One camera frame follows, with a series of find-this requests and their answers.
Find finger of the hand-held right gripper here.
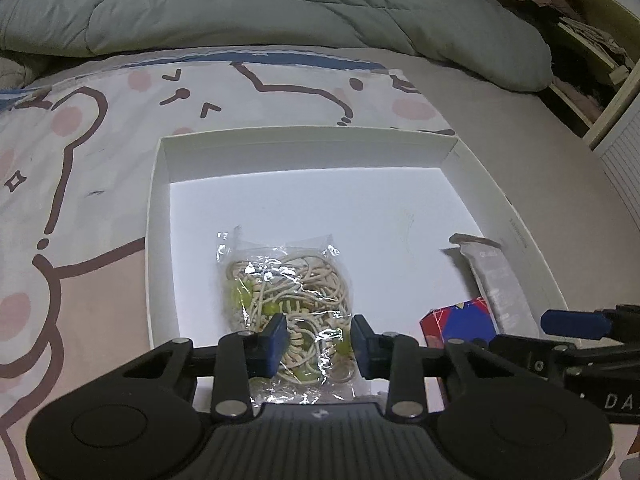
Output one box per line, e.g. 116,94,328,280
540,304,640,345
487,334,582,377

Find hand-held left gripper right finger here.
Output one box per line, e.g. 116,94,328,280
350,314,501,419

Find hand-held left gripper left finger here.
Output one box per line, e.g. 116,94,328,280
120,312,290,420

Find clear bag of rubber bands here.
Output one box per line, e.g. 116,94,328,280
215,230,361,406

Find red and blue card box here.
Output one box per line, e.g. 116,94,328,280
419,299,501,353

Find grey foil packet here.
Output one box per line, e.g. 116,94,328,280
440,232,543,336

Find white cardboard box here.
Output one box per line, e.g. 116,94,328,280
145,127,571,406

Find white ribbed cabinet panel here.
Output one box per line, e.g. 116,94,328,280
597,105,640,216

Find beige bed sheet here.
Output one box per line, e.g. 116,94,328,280
0,45,640,480

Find dark clothes pile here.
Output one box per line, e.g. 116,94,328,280
547,10,621,126

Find bear printed blanket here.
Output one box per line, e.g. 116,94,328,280
0,47,458,480

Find wooden wardrobe shelf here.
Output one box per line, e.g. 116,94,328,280
487,0,640,151

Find grey duvet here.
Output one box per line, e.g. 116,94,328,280
0,0,553,93

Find beige fuzzy pillow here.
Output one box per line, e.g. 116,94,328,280
0,55,31,88

